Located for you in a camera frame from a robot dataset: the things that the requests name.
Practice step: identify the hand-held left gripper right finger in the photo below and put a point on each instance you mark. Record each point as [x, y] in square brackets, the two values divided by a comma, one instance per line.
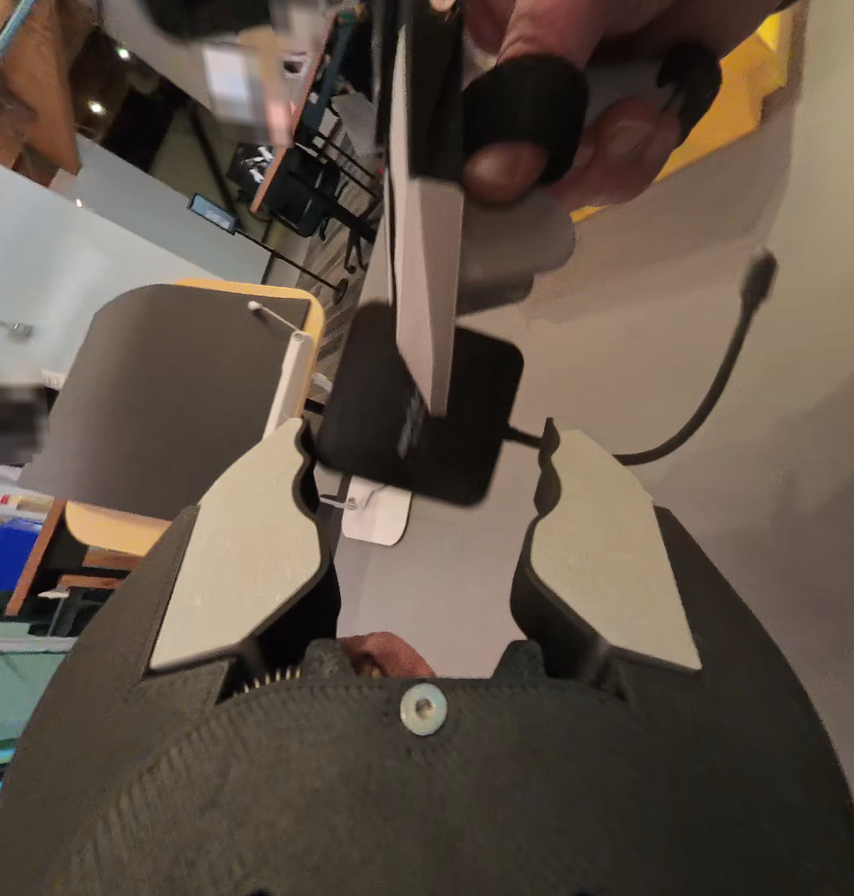
[609, 560]

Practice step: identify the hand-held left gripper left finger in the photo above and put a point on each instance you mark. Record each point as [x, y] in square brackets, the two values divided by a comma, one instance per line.
[245, 560]

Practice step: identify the small black screen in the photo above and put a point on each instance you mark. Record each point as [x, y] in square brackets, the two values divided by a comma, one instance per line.
[213, 213]

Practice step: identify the blue box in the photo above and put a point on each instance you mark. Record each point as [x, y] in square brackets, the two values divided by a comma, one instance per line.
[7, 553]

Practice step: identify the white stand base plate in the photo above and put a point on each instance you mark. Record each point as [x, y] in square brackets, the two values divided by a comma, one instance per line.
[378, 518]

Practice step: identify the person's right hand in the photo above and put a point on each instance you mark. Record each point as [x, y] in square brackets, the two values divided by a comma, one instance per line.
[609, 28]

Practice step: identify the yellow plastic bin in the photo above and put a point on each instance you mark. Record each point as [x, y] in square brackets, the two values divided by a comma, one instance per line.
[749, 84]

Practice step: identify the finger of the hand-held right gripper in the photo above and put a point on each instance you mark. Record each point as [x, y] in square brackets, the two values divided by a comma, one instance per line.
[427, 252]

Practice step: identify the grey panel with wooden rim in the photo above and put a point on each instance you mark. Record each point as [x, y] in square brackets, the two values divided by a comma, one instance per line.
[161, 392]

